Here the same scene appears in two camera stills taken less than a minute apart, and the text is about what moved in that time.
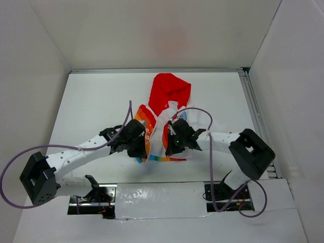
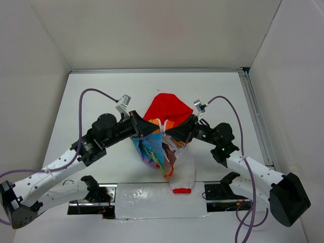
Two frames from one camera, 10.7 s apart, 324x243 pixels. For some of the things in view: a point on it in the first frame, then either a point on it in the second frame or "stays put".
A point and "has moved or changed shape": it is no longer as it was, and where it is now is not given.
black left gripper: [141, 152] to [143, 126]
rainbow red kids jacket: [168, 97] has moved or changed shape
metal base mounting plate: [100, 199] stays put
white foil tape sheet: [149, 200] stays put
